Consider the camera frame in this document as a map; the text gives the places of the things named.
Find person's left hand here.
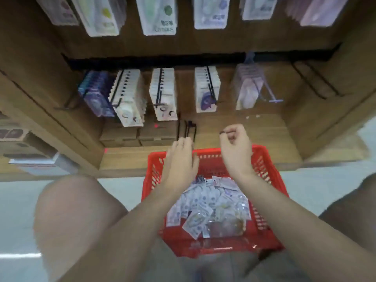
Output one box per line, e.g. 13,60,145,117
162,137,200,193

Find person's right hand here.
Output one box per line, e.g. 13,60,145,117
219,124,254,177

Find person's right forearm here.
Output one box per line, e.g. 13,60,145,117
230,169,376,282

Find person's left forearm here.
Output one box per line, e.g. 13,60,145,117
57,176,198,282

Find wooden display shelf unit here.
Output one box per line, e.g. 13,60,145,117
0,0,376,183

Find short black double hook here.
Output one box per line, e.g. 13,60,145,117
184,120,197,142

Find red plastic shopping basket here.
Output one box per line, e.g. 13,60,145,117
141,145,290,259

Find pile of small clear packets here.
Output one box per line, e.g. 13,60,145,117
166,175,252,240

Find brown cardboard box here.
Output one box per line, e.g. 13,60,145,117
139,120,180,147
99,118,141,148

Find hanging row of clear pink packets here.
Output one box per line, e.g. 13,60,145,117
231,63,265,111

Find clear plastic label holder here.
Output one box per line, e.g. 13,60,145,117
260,80,284,104

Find hanging row of white packets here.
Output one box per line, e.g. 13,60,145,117
108,69,147,127
149,67,178,121
194,66,221,114

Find black metal display hook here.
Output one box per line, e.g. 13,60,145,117
291,62,327,100
305,60,341,97
54,91,80,111

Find grey shorts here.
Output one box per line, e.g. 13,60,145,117
136,239,297,282

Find hanging row of blue packets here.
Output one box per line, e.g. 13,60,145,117
78,70,116,118

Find hanging white lilac packets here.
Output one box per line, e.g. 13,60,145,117
193,0,230,30

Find hanging white grey packets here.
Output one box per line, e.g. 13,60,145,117
239,0,278,21

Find person's left leg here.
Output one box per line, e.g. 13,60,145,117
33,174,131,282

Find person's leg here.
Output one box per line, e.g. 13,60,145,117
33,174,131,282
319,173,376,262

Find person's right leg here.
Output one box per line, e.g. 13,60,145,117
319,173,376,262

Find hanging white green packets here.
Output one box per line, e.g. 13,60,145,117
135,0,178,36

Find hanging pale pink packets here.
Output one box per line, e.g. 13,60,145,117
284,0,351,27

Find stack of flat boxed goods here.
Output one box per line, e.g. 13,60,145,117
0,111,61,176

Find hanging white yellow packets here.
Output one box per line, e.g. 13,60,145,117
70,0,127,37

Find hanging white purple packets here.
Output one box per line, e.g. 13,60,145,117
33,0,80,26

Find black slotted rail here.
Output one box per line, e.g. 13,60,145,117
62,43,342,71

